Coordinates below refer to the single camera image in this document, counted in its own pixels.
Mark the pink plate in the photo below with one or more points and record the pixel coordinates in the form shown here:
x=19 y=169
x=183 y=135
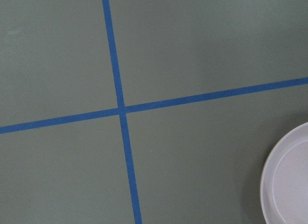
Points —
x=284 y=180

